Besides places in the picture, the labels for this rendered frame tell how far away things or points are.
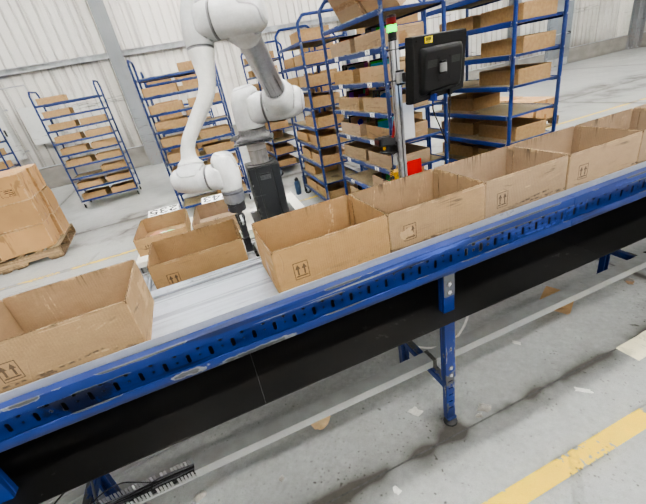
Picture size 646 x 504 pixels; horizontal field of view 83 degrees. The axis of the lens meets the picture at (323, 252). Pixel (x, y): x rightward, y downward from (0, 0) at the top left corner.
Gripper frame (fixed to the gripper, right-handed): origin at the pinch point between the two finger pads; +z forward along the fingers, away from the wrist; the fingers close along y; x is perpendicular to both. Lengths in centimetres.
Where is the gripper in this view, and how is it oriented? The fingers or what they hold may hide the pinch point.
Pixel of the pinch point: (248, 244)
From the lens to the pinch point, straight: 167.1
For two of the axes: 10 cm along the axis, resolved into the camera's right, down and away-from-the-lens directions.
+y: -3.6, -3.7, 8.6
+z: 1.7, 8.8, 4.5
